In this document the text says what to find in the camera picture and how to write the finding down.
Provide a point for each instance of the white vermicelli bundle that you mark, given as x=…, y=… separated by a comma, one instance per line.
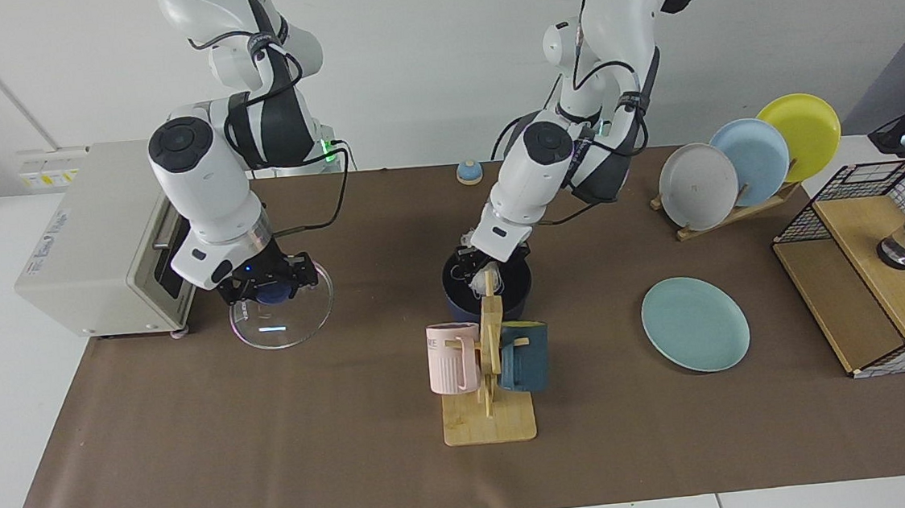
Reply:
x=481, y=283

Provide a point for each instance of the glass lid with blue knob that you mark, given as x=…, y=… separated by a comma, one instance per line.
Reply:
x=308, y=314

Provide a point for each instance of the teal plate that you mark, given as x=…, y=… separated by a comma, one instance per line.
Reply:
x=696, y=324

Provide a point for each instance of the grey plate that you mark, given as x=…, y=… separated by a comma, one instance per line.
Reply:
x=697, y=186

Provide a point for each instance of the wooden plate rack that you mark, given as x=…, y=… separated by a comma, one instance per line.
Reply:
x=728, y=218

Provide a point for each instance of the light blue plate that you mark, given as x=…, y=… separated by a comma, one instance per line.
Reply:
x=760, y=157

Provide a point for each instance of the yellow plate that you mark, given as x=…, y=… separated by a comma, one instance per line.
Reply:
x=814, y=129

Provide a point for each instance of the small blue round thing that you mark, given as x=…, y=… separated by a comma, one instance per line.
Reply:
x=469, y=173

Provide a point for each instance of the pink ribbed cup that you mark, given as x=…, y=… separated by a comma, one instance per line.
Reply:
x=449, y=363

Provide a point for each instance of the dark teal cup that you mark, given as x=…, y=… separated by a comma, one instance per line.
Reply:
x=530, y=361

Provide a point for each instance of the wooden cup stand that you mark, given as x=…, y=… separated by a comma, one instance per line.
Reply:
x=490, y=425

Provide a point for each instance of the pale toaster oven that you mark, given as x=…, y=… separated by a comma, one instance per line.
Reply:
x=79, y=235

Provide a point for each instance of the brown table cloth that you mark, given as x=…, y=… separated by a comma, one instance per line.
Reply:
x=276, y=478

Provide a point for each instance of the wall socket panel with labels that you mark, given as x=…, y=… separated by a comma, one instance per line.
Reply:
x=43, y=177

